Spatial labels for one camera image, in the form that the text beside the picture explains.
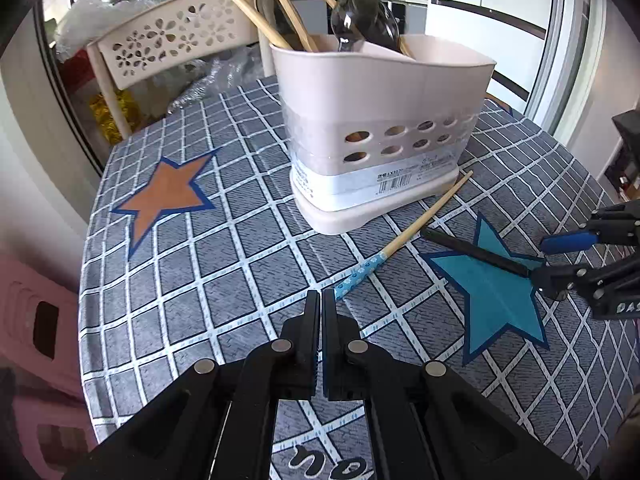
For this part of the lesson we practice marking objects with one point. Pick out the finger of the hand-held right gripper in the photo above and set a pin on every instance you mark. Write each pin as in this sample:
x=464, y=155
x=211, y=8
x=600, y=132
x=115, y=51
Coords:
x=565, y=243
x=565, y=280

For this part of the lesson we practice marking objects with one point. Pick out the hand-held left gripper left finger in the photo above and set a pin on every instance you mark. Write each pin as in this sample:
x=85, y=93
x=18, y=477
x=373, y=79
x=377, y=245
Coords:
x=310, y=350

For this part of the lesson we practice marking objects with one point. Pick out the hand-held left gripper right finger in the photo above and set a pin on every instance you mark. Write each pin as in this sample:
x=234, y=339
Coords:
x=327, y=355

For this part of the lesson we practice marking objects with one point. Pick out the blue patterned bamboo chopstick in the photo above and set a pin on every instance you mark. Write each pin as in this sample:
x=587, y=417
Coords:
x=360, y=272

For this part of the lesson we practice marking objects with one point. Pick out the pink plastic stool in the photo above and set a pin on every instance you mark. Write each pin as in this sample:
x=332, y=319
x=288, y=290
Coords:
x=30, y=360

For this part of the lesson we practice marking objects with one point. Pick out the grey checked star tablecloth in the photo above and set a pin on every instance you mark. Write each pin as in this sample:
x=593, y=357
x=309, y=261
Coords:
x=225, y=270

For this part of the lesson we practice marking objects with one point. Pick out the crumpled clear plastic wrap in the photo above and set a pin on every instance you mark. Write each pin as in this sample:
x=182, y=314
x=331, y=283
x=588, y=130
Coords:
x=215, y=80

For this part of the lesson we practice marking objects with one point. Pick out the white door frame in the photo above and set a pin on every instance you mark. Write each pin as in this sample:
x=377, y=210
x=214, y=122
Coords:
x=565, y=35

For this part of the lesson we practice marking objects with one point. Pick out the pink plastic utensil holder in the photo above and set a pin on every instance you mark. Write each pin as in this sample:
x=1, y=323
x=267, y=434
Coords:
x=375, y=90

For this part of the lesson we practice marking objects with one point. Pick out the yellow bag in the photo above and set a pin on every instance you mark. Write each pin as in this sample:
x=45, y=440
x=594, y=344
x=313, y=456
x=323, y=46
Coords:
x=112, y=117

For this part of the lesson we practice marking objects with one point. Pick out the black box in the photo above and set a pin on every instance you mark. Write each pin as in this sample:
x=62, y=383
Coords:
x=627, y=150

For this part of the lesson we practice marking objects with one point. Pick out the beige perforated plastic chair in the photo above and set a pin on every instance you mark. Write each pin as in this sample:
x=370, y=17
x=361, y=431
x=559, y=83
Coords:
x=150, y=45

